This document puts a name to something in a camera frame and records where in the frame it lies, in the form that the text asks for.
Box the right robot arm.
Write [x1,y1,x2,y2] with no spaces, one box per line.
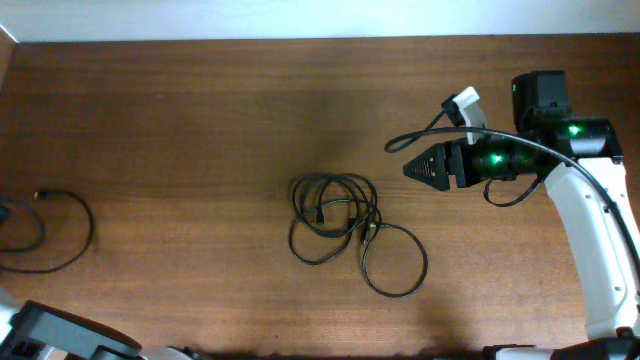
[403,70,639,359]

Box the black USB cable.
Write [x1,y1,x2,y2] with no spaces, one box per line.
[287,171,383,266]

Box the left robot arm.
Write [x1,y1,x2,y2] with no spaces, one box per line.
[1,290,204,360]

